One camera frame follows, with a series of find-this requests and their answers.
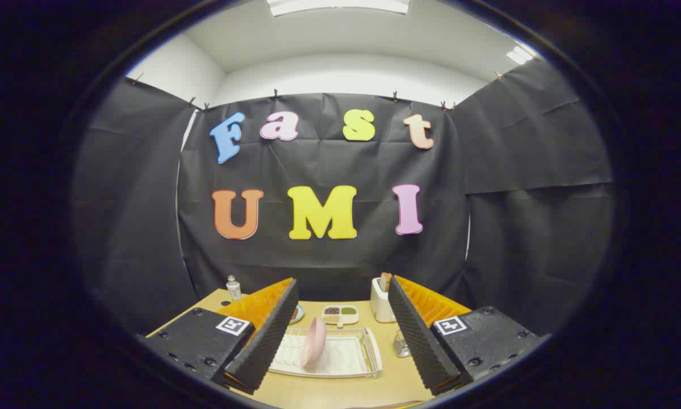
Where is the small ceiling light panel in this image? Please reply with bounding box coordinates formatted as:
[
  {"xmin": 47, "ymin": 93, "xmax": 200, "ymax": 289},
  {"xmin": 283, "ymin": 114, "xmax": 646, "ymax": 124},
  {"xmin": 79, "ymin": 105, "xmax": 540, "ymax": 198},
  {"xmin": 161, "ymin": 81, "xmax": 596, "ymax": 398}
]
[{"xmin": 506, "ymin": 45, "xmax": 534, "ymax": 65}]

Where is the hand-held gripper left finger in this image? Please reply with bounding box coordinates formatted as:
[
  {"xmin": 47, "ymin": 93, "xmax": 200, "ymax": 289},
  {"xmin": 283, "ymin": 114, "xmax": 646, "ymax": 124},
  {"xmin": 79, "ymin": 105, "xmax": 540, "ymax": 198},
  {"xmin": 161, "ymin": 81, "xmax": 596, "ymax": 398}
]
[{"xmin": 137, "ymin": 277, "xmax": 299, "ymax": 395}]

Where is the large ceiling light panel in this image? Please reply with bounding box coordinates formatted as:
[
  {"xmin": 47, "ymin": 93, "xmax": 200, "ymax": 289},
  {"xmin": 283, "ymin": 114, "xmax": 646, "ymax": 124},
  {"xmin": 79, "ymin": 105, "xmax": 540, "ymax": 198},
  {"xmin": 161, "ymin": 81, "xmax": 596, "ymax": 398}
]
[{"xmin": 266, "ymin": 0, "xmax": 411, "ymax": 16}]

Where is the cream toaster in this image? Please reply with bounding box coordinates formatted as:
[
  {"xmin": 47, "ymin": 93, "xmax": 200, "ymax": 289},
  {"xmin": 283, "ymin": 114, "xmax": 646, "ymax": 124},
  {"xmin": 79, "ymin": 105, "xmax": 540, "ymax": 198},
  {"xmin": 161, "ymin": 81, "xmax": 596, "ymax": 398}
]
[{"xmin": 370, "ymin": 277, "xmax": 398, "ymax": 324}]

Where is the pink plate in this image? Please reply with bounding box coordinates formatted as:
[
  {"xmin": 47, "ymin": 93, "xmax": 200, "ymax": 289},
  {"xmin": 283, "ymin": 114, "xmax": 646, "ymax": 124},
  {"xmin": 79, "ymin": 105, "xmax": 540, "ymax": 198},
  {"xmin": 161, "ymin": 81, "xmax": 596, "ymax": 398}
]
[{"xmin": 299, "ymin": 317, "xmax": 327, "ymax": 367}]

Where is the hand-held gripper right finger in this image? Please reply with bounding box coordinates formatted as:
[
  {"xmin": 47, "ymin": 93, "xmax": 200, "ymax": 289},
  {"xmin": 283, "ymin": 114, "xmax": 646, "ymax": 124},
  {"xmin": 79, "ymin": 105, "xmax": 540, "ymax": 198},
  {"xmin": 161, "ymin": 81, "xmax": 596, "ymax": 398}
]
[{"xmin": 387, "ymin": 276, "xmax": 551, "ymax": 397}]

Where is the black backdrop cloth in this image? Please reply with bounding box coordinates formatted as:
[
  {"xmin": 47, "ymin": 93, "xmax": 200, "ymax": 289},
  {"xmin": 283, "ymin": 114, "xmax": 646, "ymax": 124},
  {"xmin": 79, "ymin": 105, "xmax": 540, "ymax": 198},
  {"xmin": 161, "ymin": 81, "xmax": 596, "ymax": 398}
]
[{"xmin": 73, "ymin": 57, "xmax": 616, "ymax": 336}]

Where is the white wire dish rack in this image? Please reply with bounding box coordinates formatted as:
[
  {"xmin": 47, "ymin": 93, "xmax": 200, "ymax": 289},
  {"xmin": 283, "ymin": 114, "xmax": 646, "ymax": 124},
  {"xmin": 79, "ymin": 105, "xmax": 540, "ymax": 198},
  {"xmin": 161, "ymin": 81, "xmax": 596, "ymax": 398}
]
[{"xmin": 268, "ymin": 327, "xmax": 383, "ymax": 379}]

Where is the white two-compartment dish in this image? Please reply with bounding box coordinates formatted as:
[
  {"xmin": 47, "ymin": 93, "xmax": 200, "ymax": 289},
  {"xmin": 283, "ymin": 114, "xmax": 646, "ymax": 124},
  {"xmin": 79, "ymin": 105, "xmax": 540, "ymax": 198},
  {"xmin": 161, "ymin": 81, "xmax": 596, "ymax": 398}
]
[{"xmin": 321, "ymin": 305, "xmax": 360, "ymax": 325}]

